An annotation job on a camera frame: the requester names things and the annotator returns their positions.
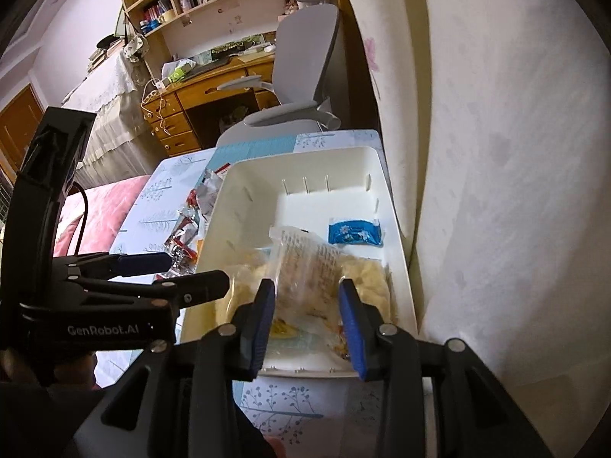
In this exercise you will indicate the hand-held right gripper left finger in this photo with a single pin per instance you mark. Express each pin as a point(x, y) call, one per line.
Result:
point(260, 324)

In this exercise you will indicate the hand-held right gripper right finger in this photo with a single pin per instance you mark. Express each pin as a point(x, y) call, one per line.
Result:
point(353, 324)

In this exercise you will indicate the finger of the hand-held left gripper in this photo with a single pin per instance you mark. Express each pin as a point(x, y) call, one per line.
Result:
point(191, 290)
point(143, 263)

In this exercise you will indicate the large clear yellow snack packet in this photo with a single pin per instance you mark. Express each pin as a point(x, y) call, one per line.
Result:
point(243, 286)

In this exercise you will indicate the clear packet of pale chips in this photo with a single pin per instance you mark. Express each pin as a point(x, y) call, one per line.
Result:
point(305, 267)
point(370, 281)

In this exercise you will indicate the red foil snack packet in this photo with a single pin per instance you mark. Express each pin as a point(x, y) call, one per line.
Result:
point(187, 231)

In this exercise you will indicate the small blue snack packet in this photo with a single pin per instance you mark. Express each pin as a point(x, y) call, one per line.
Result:
point(355, 231)

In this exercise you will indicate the white snack packet red print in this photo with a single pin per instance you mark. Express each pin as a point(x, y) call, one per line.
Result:
point(207, 191)

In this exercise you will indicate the red-brown snack packet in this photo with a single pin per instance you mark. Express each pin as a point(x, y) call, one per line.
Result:
point(222, 170)

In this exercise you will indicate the white plastic bin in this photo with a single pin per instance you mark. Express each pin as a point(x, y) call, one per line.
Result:
point(324, 200)

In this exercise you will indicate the person's left hand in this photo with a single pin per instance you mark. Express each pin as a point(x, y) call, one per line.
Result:
point(74, 369)

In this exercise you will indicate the blue and white tablecloth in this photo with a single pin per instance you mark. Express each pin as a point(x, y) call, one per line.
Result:
point(157, 210)

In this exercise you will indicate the pink blanket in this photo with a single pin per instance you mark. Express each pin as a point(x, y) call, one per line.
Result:
point(110, 210)

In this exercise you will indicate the wooden door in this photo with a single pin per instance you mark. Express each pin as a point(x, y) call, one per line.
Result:
point(19, 124)

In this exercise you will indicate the lace-covered piano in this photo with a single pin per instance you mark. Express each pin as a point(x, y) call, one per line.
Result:
point(110, 100)

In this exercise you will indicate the trash bin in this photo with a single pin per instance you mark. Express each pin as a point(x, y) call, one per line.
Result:
point(234, 117)

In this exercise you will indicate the wooden desk with drawers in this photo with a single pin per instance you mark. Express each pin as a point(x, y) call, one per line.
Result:
point(205, 90)

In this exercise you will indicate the stack of books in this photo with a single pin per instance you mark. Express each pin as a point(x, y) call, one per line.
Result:
point(100, 52)

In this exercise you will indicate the green tissue packet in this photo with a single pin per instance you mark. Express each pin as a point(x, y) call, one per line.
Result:
point(177, 74)

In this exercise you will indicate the patterned fabric bag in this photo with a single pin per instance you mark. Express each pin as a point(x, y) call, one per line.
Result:
point(134, 50)

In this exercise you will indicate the white floral curtain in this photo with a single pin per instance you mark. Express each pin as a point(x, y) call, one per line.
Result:
point(501, 176)

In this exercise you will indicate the yellow mug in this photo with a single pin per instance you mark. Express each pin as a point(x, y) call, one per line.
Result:
point(166, 16)

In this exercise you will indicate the grey office chair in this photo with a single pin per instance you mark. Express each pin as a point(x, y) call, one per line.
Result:
point(300, 57)

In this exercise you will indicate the wooden bookshelf hutch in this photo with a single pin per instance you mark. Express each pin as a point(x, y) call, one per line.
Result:
point(210, 14)

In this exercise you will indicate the doll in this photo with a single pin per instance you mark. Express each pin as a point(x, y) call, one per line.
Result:
point(289, 2)

